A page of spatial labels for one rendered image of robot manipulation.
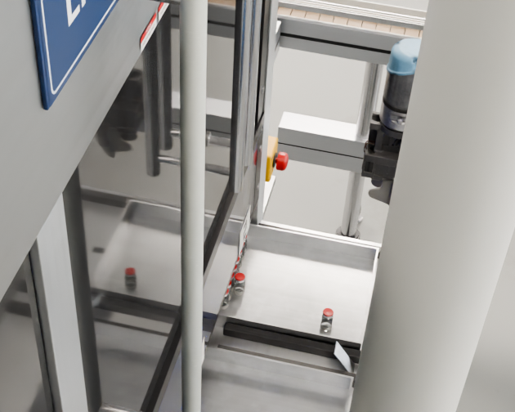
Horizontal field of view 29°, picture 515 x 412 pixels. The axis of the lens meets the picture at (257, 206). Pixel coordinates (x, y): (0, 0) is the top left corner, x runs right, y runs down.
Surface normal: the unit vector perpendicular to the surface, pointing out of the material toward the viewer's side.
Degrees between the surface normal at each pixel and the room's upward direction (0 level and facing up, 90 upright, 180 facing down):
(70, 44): 90
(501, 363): 0
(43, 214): 90
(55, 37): 90
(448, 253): 90
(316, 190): 0
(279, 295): 0
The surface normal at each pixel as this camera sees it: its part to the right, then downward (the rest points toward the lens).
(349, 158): -0.22, 0.66
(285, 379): 0.05, -0.73
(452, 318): 0.13, 0.69
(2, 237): 0.97, 0.19
